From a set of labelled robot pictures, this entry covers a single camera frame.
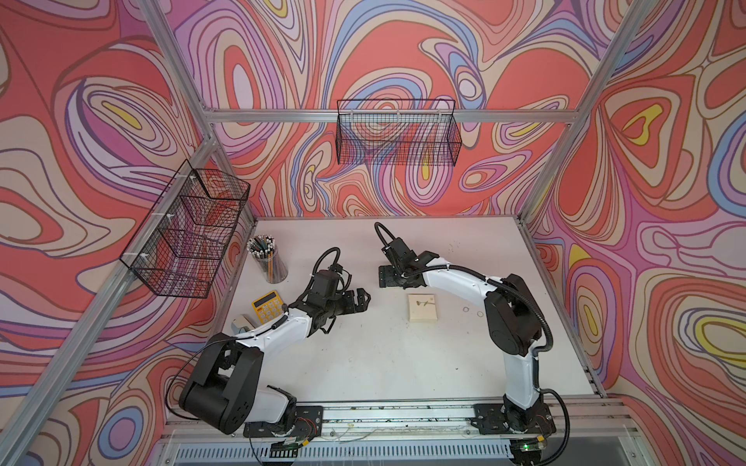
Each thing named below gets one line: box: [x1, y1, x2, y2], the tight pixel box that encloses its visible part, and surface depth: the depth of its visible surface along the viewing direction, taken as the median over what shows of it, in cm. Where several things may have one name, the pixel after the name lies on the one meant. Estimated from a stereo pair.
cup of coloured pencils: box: [246, 233, 289, 285], surface depth 92 cm
